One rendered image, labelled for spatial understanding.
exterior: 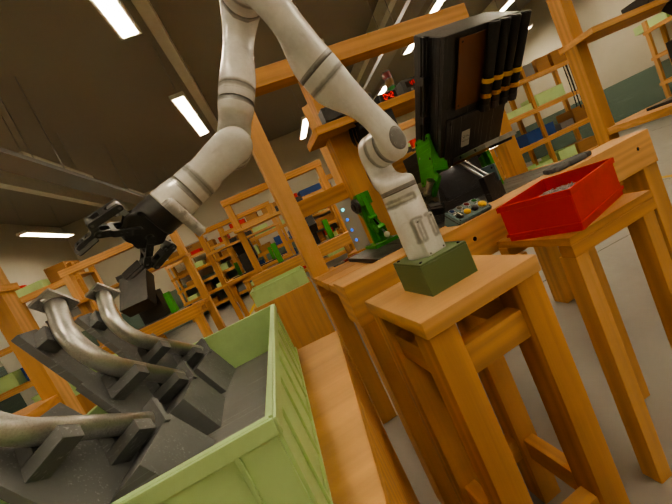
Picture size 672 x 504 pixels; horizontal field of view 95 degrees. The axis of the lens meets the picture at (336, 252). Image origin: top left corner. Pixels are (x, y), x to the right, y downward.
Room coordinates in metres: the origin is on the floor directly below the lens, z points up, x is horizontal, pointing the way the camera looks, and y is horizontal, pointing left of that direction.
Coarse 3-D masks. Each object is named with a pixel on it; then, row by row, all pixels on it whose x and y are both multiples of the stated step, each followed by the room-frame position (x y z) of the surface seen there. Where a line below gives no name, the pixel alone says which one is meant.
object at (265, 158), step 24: (504, 120) 1.88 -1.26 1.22; (264, 144) 1.57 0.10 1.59; (336, 144) 1.65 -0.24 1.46; (504, 144) 1.88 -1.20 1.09; (264, 168) 1.56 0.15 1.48; (360, 168) 1.66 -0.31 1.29; (504, 168) 1.94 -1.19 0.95; (288, 192) 1.57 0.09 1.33; (360, 192) 1.65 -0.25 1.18; (288, 216) 1.56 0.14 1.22; (360, 216) 1.69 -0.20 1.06; (384, 216) 1.67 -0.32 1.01; (312, 240) 1.57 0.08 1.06; (312, 264) 1.56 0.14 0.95
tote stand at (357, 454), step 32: (320, 352) 0.83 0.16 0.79; (320, 384) 0.65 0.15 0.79; (352, 384) 0.60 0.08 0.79; (320, 416) 0.54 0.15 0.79; (352, 416) 0.50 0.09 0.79; (320, 448) 0.46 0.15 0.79; (352, 448) 0.42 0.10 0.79; (384, 448) 0.62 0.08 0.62; (352, 480) 0.37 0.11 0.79; (384, 480) 0.38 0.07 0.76
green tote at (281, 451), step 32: (256, 320) 0.86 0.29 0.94; (224, 352) 0.84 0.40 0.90; (256, 352) 0.85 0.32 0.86; (288, 352) 0.66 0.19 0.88; (288, 384) 0.46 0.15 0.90; (288, 416) 0.35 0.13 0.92; (224, 448) 0.27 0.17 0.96; (256, 448) 0.28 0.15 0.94; (288, 448) 0.29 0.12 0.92; (160, 480) 0.26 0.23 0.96; (192, 480) 0.26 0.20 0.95; (224, 480) 0.27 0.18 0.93; (256, 480) 0.27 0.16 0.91; (288, 480) 0.28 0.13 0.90; (320, 480) 0.33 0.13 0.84
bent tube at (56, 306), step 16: (48, 288) 0.53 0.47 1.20; (32, 304) 0.52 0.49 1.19; (48, 304) 0.53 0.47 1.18; (64, 304) 0.53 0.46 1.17; (48, 320) 0.50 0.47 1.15; (64, 320) 0.50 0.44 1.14; (64, 336) 0.48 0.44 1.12; (80, 336) 0.49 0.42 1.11; (80, 352) 0.47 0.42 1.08; (96, 352) 0.49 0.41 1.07; (96, 368) 0.48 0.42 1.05; (112, 368) 0.50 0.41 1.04; (128, 368) 0.52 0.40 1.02; (160, 368) 0.58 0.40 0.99
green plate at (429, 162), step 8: (416, 144) 1.43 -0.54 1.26; (424, 144) 1.37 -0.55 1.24; (432, 144) 1.35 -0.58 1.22; (416, 152) 1.45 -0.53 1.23; (424, 152) 1.38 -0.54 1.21; (432, 152) 1.34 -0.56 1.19; (424, 160) 1.39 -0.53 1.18; (432, 160) 1.33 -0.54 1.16; (440, 160) 1.36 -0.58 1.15; (424, 168) 1.40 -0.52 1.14; (432, 168) 1.34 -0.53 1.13; (440, 168) 1.35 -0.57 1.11; (424, 176) 1.41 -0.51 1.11; (424, 184) 1.42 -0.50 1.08
